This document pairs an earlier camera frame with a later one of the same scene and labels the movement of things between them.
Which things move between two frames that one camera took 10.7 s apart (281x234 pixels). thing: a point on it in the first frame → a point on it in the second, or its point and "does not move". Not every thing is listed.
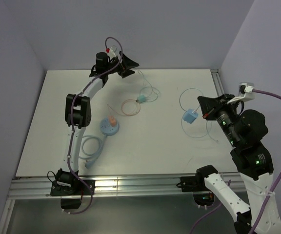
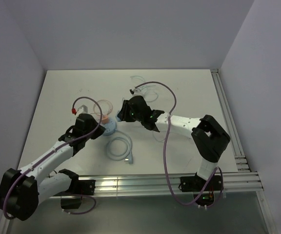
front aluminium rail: x=29 y=185 does not move
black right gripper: x=209 y=105 → x=123 y=114
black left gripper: x=127 y=64 → x=100 y=130
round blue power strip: x=106 y=128 does not move
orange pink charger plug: x=112 y=120 → x=105 y=120
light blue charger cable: x=186 y=89 → x=156 y=139
